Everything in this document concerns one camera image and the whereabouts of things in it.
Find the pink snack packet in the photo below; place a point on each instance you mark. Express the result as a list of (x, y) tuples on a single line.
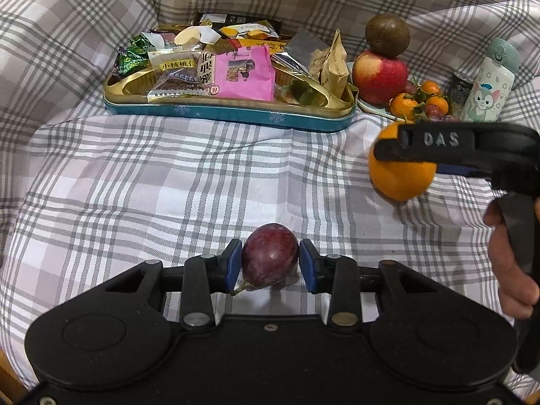
[(246, 73)]

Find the plate plum middle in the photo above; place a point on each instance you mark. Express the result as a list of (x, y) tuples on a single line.
[(434, 112)]

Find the plate mandarin right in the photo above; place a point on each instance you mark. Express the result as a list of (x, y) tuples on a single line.
[(440, 102)]

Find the plate plum right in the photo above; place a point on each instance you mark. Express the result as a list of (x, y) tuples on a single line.
[(448, 119)]

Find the plate mandarin left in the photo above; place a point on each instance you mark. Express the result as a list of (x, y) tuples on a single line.
[(403, 106)]

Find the plate mandarin back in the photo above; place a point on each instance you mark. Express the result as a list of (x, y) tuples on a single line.
[(430, 88)]

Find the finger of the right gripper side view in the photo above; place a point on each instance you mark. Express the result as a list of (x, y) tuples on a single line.
[(478, 150)]

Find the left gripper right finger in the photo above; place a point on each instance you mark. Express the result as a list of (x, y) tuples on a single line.
[(338, 276)]

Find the plate mandarin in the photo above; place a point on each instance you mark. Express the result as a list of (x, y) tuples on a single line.
[(430, 88), (440, 102), (403, 106)]

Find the cartoon cat water bottle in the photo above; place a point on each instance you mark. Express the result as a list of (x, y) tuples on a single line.
[(493, 83)]

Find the plate plum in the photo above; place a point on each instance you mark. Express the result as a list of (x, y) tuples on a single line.
[(410, 88), (434, 112), (448, 119)]

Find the snack tin tray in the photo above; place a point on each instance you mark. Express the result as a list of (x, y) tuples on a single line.
[(300, 103)]

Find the dark kiwi on apple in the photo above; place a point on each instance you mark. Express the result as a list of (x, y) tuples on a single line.
[(388, 35)]

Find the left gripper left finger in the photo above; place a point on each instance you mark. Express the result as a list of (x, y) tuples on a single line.
[(203, 276)]

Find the large orange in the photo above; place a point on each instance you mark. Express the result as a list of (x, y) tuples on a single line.
[(400, 181)]

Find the grey plaid tablecloth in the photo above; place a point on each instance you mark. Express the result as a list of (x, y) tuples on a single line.
[(86, 194)]

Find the tan paper snack bag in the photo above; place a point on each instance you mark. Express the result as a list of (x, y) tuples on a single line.
[(329, 67)]

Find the dark plum with stem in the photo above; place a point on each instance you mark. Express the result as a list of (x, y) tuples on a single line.
[(269, 255)]

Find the person's right hand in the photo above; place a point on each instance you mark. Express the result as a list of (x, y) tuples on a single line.
[(518, 292)]

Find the green foil candy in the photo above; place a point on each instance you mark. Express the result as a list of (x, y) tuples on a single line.
[(133, 57)]

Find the plate plum back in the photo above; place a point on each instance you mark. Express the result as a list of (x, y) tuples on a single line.
[(410, 88)]

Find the black can behind bottle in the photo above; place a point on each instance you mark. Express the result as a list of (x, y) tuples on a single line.
[(459, 88)]

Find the red apple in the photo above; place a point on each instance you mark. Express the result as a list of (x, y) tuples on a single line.
[(377, 78)]

